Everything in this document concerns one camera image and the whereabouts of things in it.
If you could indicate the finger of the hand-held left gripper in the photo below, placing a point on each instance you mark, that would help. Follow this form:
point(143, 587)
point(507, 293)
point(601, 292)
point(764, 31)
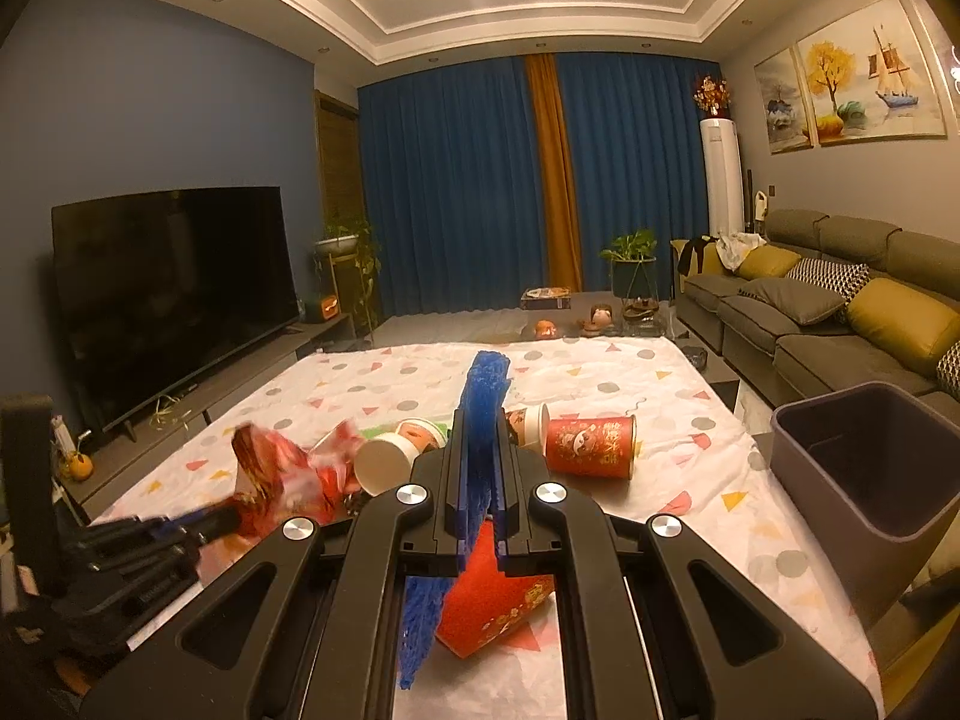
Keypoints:
point(202, 523)

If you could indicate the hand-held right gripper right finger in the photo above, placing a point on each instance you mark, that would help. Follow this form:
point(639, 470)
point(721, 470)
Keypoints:
point(511, 514)

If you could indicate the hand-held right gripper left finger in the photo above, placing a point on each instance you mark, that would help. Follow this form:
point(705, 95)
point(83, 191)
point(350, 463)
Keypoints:
point(448, 514)

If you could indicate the paper cup with apple print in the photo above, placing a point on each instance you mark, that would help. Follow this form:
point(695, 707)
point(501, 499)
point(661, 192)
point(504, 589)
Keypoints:
point(531, 427)

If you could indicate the red snack wrapper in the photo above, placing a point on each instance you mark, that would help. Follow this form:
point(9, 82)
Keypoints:
point(285, 480)

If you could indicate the grey trash bin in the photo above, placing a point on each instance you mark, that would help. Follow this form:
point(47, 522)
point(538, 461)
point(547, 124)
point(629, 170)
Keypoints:
point(840, 495)

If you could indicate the white paper cup lying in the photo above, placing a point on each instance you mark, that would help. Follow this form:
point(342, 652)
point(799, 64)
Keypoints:
point(382, 465)

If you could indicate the red cylindrical paper tub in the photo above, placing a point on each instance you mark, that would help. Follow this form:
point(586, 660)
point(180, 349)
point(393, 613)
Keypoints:
point(589, 446)

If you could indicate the red cardboard box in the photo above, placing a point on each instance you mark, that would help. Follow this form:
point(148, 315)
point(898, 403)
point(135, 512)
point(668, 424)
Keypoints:
point(487, 615)

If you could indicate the black upright object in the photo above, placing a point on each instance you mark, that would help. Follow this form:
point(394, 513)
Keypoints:
point(26, 487)

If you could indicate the grey television stand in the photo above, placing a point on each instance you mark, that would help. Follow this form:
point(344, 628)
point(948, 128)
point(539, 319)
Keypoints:
point(247, 375)

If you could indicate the white patterned tablecloth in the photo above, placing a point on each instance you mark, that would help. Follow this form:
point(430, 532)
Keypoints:
point(675, 540)

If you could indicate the small orange figurine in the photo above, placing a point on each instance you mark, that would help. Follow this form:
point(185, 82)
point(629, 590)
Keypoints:
point(544, 328)

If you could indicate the doll head figurine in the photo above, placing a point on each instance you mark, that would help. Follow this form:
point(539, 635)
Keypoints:
point(600, 313)

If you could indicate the black flat television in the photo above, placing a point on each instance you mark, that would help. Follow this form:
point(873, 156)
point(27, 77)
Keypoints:
point(172, 292)

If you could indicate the small orange radio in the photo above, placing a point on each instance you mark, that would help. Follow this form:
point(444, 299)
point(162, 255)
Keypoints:
point(326, 307)

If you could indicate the gold plant stand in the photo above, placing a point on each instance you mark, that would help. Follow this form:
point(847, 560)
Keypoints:
point(352, 292)

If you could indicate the dark tea tray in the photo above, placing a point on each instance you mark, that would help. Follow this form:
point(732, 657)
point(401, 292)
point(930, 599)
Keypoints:
point(641, 309)

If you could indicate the green leafy potted plant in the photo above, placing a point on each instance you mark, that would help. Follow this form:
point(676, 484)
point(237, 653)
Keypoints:
point(634, 246)

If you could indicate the grey sofa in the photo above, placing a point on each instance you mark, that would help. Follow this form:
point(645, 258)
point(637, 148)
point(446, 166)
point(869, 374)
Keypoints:
point(757, 349)

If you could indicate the trailing potted plant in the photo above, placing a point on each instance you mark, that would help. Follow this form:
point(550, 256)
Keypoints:
point(346, 234)

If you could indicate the yellow black garment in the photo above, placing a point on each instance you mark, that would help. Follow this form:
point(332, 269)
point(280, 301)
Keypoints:
point(694, 256)

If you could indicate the blue curtain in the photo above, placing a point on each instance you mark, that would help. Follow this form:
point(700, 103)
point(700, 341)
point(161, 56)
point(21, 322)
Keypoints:
point(637, 157)
point(450, 187)

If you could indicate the orange curtain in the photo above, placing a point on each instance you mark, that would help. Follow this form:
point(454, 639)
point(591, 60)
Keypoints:
point(555, 180)

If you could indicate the white crumpled cloth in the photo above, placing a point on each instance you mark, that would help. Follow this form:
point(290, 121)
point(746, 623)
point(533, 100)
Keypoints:
point(739, 246)

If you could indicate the grey pillow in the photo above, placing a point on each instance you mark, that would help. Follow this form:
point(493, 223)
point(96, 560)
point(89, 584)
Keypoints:
point(795, 301)

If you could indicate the small yellow pillow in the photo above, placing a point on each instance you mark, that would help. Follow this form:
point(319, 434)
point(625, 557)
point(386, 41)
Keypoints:
point(766, 262)

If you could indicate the wooden slat panel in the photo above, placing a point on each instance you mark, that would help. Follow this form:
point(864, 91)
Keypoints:
point(337, 157)

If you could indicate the white standing air conditioner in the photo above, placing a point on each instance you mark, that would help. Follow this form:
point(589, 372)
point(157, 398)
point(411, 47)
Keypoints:
point(721, 180)

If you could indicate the black white patterned pillow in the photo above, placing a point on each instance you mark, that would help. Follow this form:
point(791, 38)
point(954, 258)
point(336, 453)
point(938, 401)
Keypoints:
point(949, 369)
point(836, 276)

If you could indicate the large yellow pillow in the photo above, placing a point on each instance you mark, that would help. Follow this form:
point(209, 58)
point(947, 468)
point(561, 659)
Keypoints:
point(904, 319)

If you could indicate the red gold flower decoration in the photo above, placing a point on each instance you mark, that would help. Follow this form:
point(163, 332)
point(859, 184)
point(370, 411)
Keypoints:
point(712, 96)

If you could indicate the small landscape painting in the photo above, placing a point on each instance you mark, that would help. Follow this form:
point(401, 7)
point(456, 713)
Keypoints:
point(784, 101)

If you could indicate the large tree and ship painting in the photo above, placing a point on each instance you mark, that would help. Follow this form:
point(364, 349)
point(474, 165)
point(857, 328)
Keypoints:
point(870, 67)

